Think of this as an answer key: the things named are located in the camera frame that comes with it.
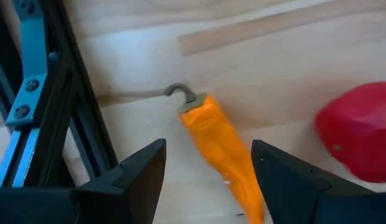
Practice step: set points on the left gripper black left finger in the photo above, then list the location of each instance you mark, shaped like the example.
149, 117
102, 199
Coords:
102, 205

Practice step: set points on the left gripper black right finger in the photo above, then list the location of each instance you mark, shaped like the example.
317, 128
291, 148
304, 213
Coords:
305, 202

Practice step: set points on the orange chili pepper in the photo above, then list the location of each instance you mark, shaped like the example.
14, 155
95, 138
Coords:
218, 140

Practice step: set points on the red tomato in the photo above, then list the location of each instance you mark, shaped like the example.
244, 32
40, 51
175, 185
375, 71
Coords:
361, 133

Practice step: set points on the black aluminium table frame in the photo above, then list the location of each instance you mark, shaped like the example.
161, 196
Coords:
74, 109

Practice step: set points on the metal frame bracket with screws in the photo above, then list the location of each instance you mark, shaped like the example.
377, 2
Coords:
28, 99

